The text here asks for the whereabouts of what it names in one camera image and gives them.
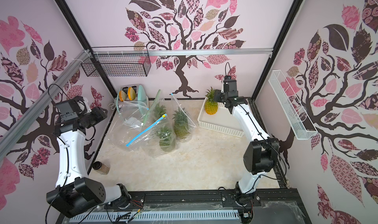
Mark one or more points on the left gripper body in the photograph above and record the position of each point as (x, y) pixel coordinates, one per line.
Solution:
(95, 116)

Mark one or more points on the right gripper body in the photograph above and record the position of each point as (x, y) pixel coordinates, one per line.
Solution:
(218, 95)

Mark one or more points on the pineapple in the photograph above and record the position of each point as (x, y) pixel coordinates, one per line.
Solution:
(167, 138)
(159, 111)
(211, 107)
(181, 124)

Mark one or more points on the blue-zip bag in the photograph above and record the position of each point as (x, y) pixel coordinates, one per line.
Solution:
(147, 139)

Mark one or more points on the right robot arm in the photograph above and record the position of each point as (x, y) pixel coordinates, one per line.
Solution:
(261, 154)

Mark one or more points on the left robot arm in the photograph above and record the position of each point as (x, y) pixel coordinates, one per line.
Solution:
(75, 192)

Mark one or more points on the back right zip bag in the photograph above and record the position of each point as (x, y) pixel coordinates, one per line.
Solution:
(177, 105)

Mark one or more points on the back green-zip bag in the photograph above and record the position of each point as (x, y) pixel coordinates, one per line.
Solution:
(148, 118)

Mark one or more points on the white plastic basket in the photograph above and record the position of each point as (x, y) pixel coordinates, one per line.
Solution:
(222, 121)

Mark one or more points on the mint green toaster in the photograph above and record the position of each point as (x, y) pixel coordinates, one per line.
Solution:
(134, 93)

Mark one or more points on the brown spice jar left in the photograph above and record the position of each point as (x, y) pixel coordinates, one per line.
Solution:
(101, 168)

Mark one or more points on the white vent strip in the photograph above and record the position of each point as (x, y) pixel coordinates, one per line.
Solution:
(154, 216)

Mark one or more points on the black wire wall basket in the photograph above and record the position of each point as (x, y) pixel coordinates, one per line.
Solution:
(130, 63)

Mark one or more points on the aluminium rail back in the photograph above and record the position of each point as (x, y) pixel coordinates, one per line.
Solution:
(202, 52)

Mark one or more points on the aluminium rail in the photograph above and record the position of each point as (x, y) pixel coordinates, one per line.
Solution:
(13, 135)
(202, 52)

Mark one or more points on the white wire wall shelf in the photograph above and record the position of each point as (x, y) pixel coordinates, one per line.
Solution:
(296, 113)

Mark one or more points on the aluminium rail left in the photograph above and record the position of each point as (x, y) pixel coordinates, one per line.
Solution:
(13, 135)

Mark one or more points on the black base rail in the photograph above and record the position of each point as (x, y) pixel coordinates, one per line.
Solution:
(267, 206)

